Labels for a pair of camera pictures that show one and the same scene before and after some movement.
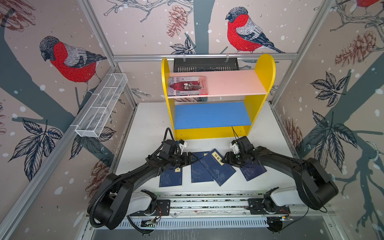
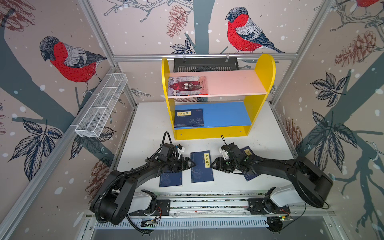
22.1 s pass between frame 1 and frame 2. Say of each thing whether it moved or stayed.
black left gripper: moved
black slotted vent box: stayed
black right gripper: moved
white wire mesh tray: stayed
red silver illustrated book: stayed
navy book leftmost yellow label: stayed
